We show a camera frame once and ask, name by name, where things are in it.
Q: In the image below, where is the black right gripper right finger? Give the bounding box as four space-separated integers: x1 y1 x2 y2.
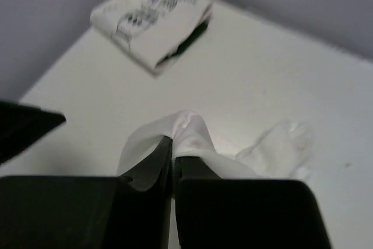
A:
174 157 332 248

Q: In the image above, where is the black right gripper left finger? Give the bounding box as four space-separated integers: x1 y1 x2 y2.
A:
1 137 173 248

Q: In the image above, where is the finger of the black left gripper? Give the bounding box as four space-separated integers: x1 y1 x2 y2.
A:
1 100 66 164

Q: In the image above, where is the white cartoon print t-shirt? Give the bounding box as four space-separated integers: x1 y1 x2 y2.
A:
117 110 314 180

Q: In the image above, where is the folded white Charlie Brown t-shirt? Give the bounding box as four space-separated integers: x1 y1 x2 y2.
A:
90 0 213 76

